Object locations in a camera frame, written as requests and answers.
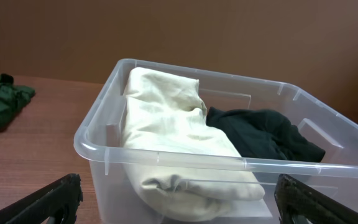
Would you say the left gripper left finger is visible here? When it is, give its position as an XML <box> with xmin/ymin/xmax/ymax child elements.
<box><xmin>0</xmin><ymin>174</ymin><xmax>83</xmax><ymax>224</ymax></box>

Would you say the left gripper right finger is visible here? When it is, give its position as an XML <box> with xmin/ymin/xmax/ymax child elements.
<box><xmin>274</xmin><ymin>174</ymin><xmax>358</xmax><ymax>224</ymax></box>

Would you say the cream white cloth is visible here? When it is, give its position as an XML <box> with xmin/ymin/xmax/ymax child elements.
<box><xmin>122</xmin><ymin>67</ymin><xmax>265</xmax><ymax>222</ymax></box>

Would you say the black cloth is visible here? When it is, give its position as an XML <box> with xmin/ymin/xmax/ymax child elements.
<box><xmin>206</xmin><ymin>107</ymin><xmax>326</xmax><ymax>162</ymax></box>

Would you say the clear plastic storage container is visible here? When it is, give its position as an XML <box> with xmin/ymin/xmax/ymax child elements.
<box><xmin>74</xmin><ymin>59</ymin><xmax>358</xmax><ymax>223</ymax></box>

